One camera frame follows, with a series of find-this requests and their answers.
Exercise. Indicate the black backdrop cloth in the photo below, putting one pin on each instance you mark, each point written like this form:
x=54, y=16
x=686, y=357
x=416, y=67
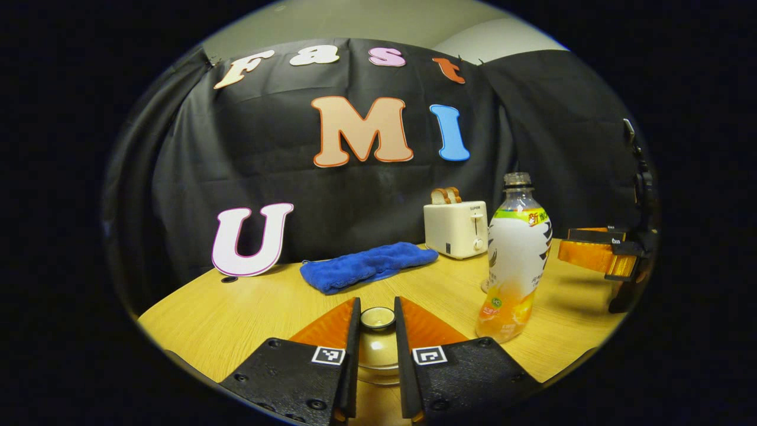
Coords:
x=236, y=165

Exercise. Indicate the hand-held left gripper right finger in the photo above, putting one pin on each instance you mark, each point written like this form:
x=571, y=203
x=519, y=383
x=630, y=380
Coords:
x=403, y=355

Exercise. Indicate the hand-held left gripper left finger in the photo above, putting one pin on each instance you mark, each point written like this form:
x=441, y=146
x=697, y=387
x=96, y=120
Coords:
x=353, y=355

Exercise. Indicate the clear water bottle white label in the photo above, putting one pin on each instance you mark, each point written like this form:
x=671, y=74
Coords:
x=517, y=254

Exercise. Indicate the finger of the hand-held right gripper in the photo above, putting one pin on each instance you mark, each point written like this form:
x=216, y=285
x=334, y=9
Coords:
x=591, y=257
x=597, y=235

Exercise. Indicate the white toaster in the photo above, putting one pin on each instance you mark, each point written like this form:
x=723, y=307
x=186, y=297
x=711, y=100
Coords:
x=452, y=231

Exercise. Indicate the bread slice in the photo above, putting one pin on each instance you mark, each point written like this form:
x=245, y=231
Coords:
x=455, y=194
x=439, y=197

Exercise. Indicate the blue towel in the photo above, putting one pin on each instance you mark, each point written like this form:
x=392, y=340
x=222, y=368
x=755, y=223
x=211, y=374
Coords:
x=366, y=266

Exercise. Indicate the cream teacup lid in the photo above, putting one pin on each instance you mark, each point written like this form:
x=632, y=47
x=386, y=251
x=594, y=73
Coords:
x=377, y=346

